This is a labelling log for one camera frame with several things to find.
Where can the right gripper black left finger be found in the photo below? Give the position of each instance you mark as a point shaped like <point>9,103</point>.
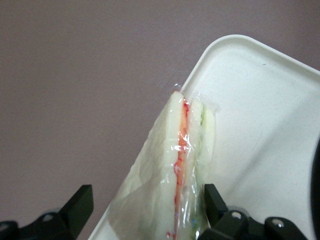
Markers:
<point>70,215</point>

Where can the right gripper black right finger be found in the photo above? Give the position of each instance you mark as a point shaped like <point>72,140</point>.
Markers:
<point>237,225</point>

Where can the cream plastic serving tray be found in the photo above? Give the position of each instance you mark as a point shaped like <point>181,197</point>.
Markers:
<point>250,100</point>

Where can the triangle sandwich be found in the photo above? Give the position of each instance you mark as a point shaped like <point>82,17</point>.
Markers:
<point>160,150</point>

